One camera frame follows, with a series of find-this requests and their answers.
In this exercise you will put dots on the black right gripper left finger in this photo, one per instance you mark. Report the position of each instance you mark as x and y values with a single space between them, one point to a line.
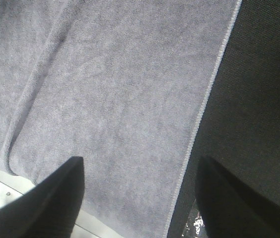
50 209

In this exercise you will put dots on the grey towel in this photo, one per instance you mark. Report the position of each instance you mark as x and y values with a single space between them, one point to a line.
121 83

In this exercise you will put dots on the cream storage box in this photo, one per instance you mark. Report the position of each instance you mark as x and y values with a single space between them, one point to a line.
86 225

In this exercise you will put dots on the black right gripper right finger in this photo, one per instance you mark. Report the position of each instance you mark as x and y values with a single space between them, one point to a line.
230 208

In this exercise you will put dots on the clear tape strip right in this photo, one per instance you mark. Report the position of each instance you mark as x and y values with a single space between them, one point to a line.
194 227

